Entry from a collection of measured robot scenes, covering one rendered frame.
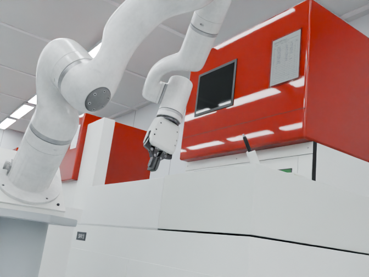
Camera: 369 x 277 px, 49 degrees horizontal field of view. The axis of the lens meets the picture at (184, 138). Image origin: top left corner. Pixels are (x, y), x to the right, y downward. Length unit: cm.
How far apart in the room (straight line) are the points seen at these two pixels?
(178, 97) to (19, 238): 63
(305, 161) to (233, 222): 76
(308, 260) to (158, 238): 38
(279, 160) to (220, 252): 84
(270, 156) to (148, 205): 71
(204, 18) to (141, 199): 56
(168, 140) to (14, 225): 51
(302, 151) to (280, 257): 77
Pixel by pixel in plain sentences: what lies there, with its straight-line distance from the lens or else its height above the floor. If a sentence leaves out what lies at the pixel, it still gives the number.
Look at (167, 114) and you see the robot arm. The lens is 130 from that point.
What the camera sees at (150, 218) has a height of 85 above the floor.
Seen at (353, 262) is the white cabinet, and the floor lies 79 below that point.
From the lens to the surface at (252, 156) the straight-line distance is 128.
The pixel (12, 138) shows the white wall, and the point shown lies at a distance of 938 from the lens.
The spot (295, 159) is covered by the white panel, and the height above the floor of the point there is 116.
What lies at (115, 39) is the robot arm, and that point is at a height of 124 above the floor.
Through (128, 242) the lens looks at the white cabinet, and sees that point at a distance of 124.
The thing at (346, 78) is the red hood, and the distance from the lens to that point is 186.
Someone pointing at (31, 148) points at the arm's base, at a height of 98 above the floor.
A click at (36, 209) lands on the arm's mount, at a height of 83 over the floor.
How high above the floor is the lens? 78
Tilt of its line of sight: 15 degrees up
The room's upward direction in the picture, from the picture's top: 7 degrees clockwise
